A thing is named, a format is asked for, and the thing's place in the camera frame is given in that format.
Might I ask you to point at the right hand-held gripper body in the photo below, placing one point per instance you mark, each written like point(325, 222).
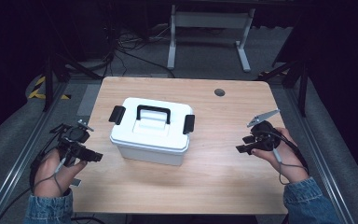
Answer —
point(265, 137)

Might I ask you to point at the person's left hand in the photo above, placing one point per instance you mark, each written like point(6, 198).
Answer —
point(48, 174)

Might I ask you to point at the yellow black hazard tape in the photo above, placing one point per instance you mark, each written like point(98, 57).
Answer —
point(35, 93)

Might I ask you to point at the aluminium rail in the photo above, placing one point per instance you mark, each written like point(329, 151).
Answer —
point(317, 146)
point(21, 155)

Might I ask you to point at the white metal desk frame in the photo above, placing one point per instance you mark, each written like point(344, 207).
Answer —
point(211, 20)

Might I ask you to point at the person's right hand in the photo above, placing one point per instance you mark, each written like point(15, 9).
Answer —
point(290, 158)

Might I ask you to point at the black tripod stand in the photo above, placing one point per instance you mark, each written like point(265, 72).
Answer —
point(303, 84)
point(49, 81)

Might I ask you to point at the white plastic storage box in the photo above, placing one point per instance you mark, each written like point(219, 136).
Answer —
point(150, 154)

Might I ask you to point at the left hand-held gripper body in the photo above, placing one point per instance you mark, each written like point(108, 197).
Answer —
point(73, 135)

